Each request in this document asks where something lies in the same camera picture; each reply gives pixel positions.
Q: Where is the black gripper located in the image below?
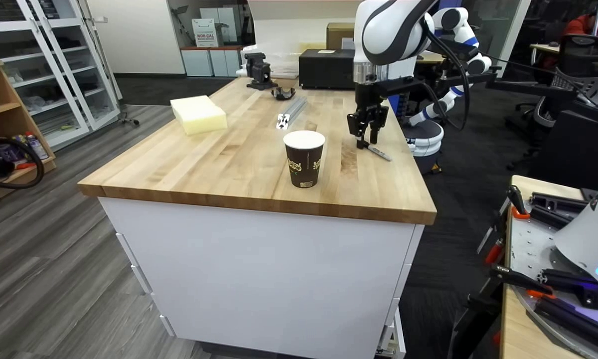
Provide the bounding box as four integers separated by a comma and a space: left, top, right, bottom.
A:
345, 80, 391, 152

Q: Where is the brown paper coffee cup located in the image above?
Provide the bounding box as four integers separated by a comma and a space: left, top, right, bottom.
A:
283, 128, 327, 190

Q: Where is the black equipment box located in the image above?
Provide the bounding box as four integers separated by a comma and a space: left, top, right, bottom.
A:
297, 48, 359, 94

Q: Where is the brown cardboard box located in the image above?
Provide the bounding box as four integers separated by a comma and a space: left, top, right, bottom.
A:
325, 20, 357, 52

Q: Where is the blue and white robot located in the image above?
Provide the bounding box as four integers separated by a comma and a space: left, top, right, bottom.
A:
405, 4, 494, 160

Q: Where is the black bench vise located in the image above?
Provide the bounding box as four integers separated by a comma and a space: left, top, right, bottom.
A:
243, 50, 277, 92

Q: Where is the pale yellow foam block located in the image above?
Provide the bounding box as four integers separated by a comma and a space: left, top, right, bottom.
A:
169, 94, 229, 138

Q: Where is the white cabinet with wooden top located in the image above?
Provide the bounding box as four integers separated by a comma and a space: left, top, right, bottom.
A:
76, 76, 439, 359

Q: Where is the wooden workbench with clamps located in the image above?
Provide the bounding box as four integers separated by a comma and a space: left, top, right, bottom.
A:
480, 174, 598, 359

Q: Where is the black mesh office chair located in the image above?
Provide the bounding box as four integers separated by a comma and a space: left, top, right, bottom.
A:
510, 32, 598, 188

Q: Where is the person in red shirt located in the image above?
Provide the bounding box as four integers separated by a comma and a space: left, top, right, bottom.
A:
564, 0, 598, 40

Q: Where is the grey sheet cover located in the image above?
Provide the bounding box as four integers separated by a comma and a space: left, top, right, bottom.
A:
554, 168, 598, 295

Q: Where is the white glass-door shelving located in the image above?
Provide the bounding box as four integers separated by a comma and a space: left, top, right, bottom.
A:
0, 0, 124, 150

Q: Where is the long wooden shelf unit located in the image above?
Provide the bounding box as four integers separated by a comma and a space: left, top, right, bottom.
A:
0, 58, 58, 202

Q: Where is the low white wall cabinet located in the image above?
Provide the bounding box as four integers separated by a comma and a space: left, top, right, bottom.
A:
179, 44, 247, 80

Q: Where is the black bag with strap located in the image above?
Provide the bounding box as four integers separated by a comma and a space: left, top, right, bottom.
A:
0, 136, 48, 192

